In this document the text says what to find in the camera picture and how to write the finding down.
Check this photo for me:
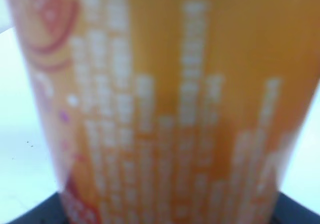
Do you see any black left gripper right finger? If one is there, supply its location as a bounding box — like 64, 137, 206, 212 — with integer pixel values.
273, 193, 320, 224

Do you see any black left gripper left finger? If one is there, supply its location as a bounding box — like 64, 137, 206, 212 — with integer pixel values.
0, 193, 66, 224

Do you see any orange drink plastic bottle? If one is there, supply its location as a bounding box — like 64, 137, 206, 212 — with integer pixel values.
7, 0, 320, 224

